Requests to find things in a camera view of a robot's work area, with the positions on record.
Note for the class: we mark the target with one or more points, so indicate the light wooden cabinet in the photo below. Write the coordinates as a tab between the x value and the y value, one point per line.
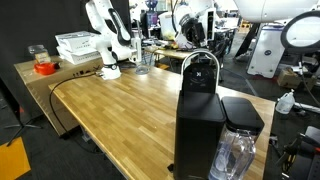
33	86

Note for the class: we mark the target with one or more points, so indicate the brown cardboard box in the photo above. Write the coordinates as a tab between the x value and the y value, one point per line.
288	78

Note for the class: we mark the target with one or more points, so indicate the clear round dish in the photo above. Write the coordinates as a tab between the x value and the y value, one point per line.
142	69

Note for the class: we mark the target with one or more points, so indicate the black tripod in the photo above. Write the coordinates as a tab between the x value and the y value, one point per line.
23	128

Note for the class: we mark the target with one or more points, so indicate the orange floor mat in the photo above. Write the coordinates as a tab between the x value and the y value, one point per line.
13	161

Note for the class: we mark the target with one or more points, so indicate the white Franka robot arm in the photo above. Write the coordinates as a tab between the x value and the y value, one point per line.
108	20

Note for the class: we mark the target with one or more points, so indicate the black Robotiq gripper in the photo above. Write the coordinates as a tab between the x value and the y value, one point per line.
193	31

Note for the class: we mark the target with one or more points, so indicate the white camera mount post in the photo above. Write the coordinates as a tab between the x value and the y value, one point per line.
136	50

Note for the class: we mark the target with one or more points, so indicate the white plastic jug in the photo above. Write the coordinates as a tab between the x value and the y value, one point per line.
285	104

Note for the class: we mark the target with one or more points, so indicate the white standing panel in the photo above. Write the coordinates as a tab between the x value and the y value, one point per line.
266	56

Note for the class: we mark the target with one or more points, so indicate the black office chair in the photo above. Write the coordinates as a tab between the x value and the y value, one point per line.
222	50

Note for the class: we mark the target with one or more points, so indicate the black clamp mount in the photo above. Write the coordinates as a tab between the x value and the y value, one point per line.
300	150

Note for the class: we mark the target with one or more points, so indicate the clear plastic storage bin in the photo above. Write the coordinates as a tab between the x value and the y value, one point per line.
166	26

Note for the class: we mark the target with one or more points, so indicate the wooden background desk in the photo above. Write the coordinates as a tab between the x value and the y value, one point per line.
170	53

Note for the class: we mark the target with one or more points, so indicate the red round object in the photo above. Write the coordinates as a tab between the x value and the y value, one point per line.
45	68

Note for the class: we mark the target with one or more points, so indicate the black coffee maker body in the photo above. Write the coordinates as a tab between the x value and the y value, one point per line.
198	133

